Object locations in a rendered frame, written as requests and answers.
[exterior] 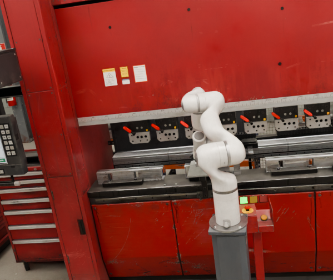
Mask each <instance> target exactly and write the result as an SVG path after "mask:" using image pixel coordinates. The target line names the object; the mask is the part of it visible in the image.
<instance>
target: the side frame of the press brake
mask: <svg viewBox="0 0 333 280"><path fill-rule="evenodd" d="M0 6H1V10H2V14H3V19H4V23H5V26H6V30H7V34H8V39H9V43H10V46H11V48H16V50H15V51H16V56H17V60H18V64H19V68H20V71H21V76H22V81H20V85H21V90H22V94H23V98H24V102H25V105H26V110H27V114H28V118H29V122H30V125H31V130H32V134H33V138H34V142H35V145H36V150H37V154H38V158H39V162H40V165H41V170H42V173H43V178H44V182H45V185H46V189H47V193H48V198H49V202H50V205H51V209H52V213H53V218H54V222H55V225H56V229H57V233H58V238H59V242H60V245H61V249H62V253H63V258H64V262H65V265H66V268H67V273H68V277H69V280H110V277H109V276H108V273H107V270H106V267H105V264H104V261H103V259H102V254H101V249H100V244H99V241H98V236H97V231H96V226H95V222H94V218H93V213H92V208H91V204H90V199H89V197H88V194H87V192H88V190H89V189H90V188H91V186H92V185H93V184H94V182H95V180H97V175H96V173H97V172H98V170H102V169H114V166H113V160H112V157H113V149H112V145H108V141H110V140H111V138H110V133H109V129H108V123H107V124H96V125H90V126H79V124H78V119H77V113H76V109H75V105H74V100H73V95H72V90H71V85H70V82H69V76H68V72H67V67H66V61H65V58H64V53H63V48H62V43H61V38H60V35H59V30H58V24H57V20H56V15H55V11H54V10H55V9H59V7H58V6H53V5H52V1H51V0H0Z"/></svg>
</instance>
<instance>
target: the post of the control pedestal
mask: <svg viewBox="0 0 333 280"><path fill-rule="evenodd" d="M252 236H253V243H254V257H255V270H256V280H265V273H264V258H263V249H262V234H261V232H257V233H252Z"/></svg>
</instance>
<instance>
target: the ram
mask: <svg viewBox="0 0 333 280"><path fill-rule="evenodd" d="M54 11H55V15H56V20H57V24H58V30H59V35H60V38H61V43H62V48H63V53H64V58H65V61H66V67H67V72H68V76H69V82H70V85H71V90H72V95H73V100H74V105H75V109H76V113H77V118H83V117H94V116H105V115H110V114H121V113H132V112H143V111H154V110H160V109H171V108H182V107H181V101H182V98H183V97H184V95H185V94H186V93H188V92H190V91H192V90H193V89H194V88H196V87H200V88H202V89H203V90H204V91H205V92H212V91H216V92H220V93H221V94H222V95H223V97H224V99H225V103H231V102H242V101H253V100H259V99H270V98H280V97H291V96H302V95H308V94H319V93H330V92H333V0H113V1H106V2H99V3H92V4H85V5H80V6H73V7H66V8H59V9H55V10H54ZM142 64H145V67H146V74H147V82H137V83H135V77H134V72H133V66H137V65H142ZM120 67H127V69H128V76H129V77H121V70H120ZM110 68H114V69H115V73H116V80H117V85H115V86H105V80H104V76H103V69H110ZM122 79H129V80H130V83H129V84H123V83H122ZM324 102H333V97H329V98H318V99H307V100H301V101H289V102H279V103H268V104H257V105H250V106H239V107H228V108H223V110H222V112H232V111H244V110H250V109H261V108H272V107H283V106H295V105H301V104H313V103H324ZM181 116H191V113H187V112H178V113H167V114H156V115H150V116H139V117H127V118H116V119H105V120H99V121H88V122H79V123H78V124H79V126H90V125H96V124H107V123H118V122H129V121H141V120H147V119H159V118H170V117H181Z"/></svg>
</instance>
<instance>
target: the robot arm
mask: <svg viewBox="0 0 333 280"><path fill-rule="evenodd" d="M224 105H225V99H224V97H223V95H222V94H221V93H220V92H216V91H212V92H205V91H204V90H203V89H202V88H200V87H196V88H194V89H193V90H192V91H190V92H188V93H186V94H185V95H184V97H183V98H182V101H181V107H182V109H183V110H184V111H185V112H187V113H191V121H192V126H193V128H194V129H197V130H199V131H196V132H195V133H194V134H193V135H192V139H193V155H191V156H190V159H193V160H195V162H196V163H197V164H198V166H199V167H200V168H201V169H202V170H203V171H204V172H205V173H206V174H207V175H208V176H209V177H210V179H211V183H212V191H213V200H214V206H215V215H214V216H212V217H211V219H210V220H209V225H210V227H211V228H212V229H213V230H215V231H217V232H222V233H232V232H237V231H240V230H242V229H244V228H245V227H246V226H247V224H248V220H247V217H246V216H245V215H244V214H242V213H240V208H239V201H238V189H237V179H236V177H235V175H234V174H232V173H228V172H224V171H221V170H219V169H218V168H220V167H227V166H233V165H237V164H240V163H241V162H243V160H244V159H245V157H246V150H245V148H244V145H243V144H242V142H241V141H240V140H239V139H238V138H236V137H235V136H234V135H233V134H231V133H230V132H228V131H227V130H225V129H224V128H223V126H222V124H221V121H220V118H219V114H220V113H221V112H222V110H223V108H224Z"/></svg>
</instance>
